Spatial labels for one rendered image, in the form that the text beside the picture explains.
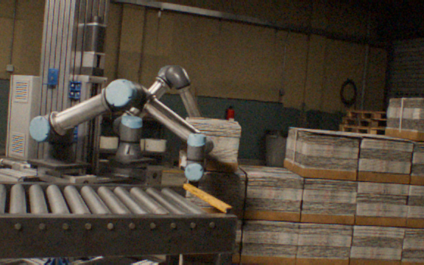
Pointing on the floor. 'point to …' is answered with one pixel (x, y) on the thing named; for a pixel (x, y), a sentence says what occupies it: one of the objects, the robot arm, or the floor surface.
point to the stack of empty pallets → (373, 122)
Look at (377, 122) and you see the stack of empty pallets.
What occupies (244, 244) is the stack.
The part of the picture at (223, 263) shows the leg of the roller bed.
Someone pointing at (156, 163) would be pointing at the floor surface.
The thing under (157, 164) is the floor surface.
